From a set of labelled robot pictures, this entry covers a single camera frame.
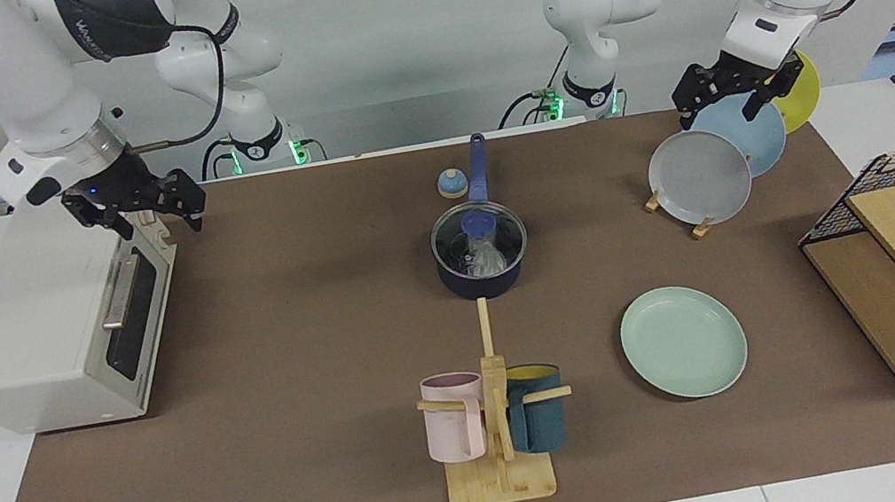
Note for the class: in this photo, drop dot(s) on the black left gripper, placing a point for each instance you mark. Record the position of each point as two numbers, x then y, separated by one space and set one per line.
748 78

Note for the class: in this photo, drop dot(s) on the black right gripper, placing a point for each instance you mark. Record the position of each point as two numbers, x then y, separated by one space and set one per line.
124 190

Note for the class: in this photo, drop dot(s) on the white vermicelli bundle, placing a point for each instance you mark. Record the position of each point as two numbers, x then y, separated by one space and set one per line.
488 261

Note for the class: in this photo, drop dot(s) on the glass lid with blue knob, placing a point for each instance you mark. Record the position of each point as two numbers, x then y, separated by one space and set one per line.
453 255

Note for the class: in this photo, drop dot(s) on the light blue plate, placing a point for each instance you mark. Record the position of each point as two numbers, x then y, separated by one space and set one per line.
758 139

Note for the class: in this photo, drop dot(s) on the yellow plate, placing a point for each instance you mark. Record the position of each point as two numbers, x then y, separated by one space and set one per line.
805 96

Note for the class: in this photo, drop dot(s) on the grey plate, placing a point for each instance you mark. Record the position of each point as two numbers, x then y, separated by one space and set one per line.
701 179

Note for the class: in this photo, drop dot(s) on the wooden plate rack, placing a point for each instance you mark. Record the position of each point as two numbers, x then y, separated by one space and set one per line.
702 229

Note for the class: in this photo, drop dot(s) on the mint green plate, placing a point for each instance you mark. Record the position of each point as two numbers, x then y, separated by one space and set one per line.
685 342

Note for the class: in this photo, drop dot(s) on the white toaster oven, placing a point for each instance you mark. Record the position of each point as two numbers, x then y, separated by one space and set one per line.
34 307

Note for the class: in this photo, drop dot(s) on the dark wooden board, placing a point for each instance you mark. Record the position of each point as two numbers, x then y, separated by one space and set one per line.
879 308

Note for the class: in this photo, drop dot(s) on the brown table mat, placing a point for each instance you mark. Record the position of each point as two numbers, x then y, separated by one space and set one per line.
268 477

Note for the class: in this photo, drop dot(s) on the dark blue saucepan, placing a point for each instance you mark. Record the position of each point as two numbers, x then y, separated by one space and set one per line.
485 288

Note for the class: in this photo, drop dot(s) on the pink mug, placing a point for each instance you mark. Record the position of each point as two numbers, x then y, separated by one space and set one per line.
453 430

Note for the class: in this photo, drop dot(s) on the teal mug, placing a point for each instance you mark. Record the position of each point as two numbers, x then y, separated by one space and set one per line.
539 420

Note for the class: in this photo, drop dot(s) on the wooden mug tree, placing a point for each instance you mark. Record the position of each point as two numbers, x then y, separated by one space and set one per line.
502 485

